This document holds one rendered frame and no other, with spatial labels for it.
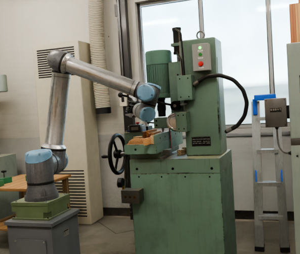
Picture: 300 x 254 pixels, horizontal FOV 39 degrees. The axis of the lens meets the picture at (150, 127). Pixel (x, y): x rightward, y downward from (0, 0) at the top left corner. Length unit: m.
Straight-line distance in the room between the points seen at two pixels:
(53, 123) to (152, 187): 0.72
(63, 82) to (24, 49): 2.35
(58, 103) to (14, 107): 2.40
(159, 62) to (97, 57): 1.54
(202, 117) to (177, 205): 0.56
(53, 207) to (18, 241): 0.25
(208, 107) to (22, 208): 1.23
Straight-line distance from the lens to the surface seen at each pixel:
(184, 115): 2.53
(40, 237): 2.38
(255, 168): 3.27
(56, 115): 2.53
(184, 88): 2.53
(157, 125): 2.76
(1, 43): 5.02
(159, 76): 2.70
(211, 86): 2.58
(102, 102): 4.13
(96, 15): 4.24
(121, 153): 2.89
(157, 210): 2.65
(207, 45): 2.54
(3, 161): 4.61
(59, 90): 2.52
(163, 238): 2.69
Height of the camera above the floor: 1.13
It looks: 3 degrees down
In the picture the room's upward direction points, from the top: 4 degrees counter-clockwise
